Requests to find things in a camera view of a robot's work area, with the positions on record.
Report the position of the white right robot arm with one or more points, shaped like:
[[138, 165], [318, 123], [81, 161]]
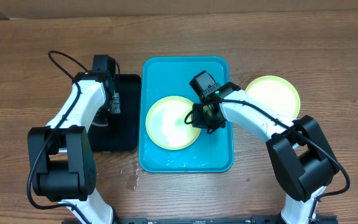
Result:
[[301, 157]]

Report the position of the black plastic tray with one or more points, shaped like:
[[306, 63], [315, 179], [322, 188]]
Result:
[[122, 132]]

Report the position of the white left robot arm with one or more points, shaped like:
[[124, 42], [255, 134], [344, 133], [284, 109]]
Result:
[[62, 168]]

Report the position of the teal plastic tray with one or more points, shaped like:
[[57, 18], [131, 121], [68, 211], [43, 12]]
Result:
[[171, 76]]

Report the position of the yellow plate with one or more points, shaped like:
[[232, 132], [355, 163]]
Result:
[[276, 93], [165, 123]]

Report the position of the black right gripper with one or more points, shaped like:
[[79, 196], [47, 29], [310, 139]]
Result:
[[200, 123]]

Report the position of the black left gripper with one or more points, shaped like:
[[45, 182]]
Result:
[[115, 108]]

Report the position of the yellow plate front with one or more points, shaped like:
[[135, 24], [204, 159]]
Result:
[[276, 93]]

